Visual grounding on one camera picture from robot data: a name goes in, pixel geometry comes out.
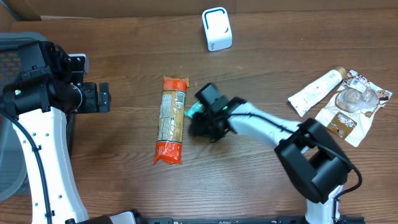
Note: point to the cardboard back panel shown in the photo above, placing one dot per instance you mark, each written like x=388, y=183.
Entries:
x=35, y=9

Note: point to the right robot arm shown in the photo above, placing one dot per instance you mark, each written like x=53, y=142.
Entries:
x=314, y=163

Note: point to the white cream tube gold cap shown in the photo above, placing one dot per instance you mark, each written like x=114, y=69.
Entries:
x=314, y=92

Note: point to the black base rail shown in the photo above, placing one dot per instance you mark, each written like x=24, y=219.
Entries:
x=278, y=220

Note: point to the beige PanTree snack pouch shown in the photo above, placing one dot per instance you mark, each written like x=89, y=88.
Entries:
x=350, y=112

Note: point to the white barcode scanner stand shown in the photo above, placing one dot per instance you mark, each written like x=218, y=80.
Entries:
x=217, y=29

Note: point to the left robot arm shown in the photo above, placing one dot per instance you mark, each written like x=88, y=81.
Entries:
x=55, y=198

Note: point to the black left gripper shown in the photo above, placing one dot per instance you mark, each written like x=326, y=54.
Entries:
x=93, y=106

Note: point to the grey plastic mesh basket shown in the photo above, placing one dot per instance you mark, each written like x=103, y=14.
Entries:
x=9, y=155

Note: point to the orange spaghetti packet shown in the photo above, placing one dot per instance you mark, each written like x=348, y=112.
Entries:
x=171, y=115

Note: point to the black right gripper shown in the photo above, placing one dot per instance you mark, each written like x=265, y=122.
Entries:
x=201, y=127

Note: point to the teal snack packet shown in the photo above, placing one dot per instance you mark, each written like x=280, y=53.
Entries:
x=196, y=108

